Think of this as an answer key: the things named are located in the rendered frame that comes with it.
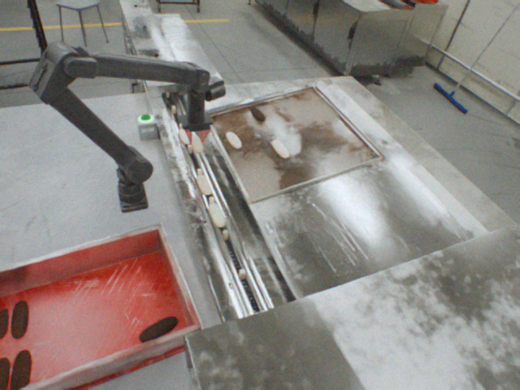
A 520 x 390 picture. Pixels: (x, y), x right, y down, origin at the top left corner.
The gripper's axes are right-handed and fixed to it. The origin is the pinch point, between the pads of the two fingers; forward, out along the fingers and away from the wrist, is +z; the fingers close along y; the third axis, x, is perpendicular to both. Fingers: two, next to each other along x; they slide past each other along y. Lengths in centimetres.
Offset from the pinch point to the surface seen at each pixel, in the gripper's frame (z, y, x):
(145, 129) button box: 6.4, -14.3, 20.3
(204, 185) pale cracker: 7.3, -1.2, -14.4
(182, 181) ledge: 7.1, -7.6, -10.8
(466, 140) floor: 97, 284, 69
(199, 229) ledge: 6.9, -7.8, -31.9
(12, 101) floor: 95, -105, 217
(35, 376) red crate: 10, -53, -59
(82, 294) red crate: 10, -42, -41
